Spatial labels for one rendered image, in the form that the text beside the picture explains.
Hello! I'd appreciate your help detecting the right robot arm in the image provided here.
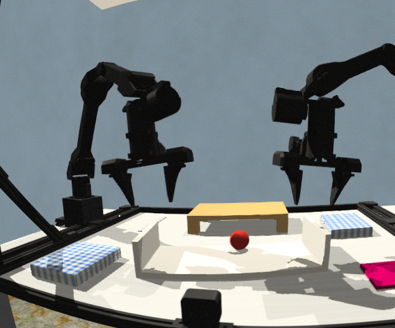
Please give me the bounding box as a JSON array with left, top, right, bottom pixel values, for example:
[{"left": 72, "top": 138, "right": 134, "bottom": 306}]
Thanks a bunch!
[{"left": 272, "top": 43, "right": 395, "bottom": 156}]

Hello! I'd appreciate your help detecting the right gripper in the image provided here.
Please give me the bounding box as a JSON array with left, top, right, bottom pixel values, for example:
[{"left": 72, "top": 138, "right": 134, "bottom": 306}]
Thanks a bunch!
[{"left": 273, "top": 126, "right": 362, "bottom": 206}]

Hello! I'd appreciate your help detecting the tan low wooden shelf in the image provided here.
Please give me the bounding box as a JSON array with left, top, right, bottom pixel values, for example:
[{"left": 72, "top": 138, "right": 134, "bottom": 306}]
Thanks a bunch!
[{"left": 187, "top": 202, "right": 288, "bottom": 234}]

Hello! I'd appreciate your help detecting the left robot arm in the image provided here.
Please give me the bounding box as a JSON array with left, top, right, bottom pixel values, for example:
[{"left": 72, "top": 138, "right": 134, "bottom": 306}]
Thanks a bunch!
[{"left": 66, "top": 61, "right": 181, "bottom": 199}]

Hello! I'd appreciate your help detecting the white tray with raised ends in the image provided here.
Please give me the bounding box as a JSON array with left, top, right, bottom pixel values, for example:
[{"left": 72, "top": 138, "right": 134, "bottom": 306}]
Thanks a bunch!
[{"left": 132, "top": 215, "right": 331, "bottom": 280}]

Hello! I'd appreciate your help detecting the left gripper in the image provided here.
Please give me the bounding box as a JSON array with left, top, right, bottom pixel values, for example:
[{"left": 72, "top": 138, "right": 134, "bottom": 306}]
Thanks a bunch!
[{"left": 101, "top": 124, "right": 194, "bottom": 206}]

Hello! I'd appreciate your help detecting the red ball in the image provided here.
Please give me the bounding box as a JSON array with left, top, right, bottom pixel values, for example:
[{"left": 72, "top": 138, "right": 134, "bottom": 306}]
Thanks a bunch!
[{"left": 230, "top": 230, "right": 249, "bottom": 250}]

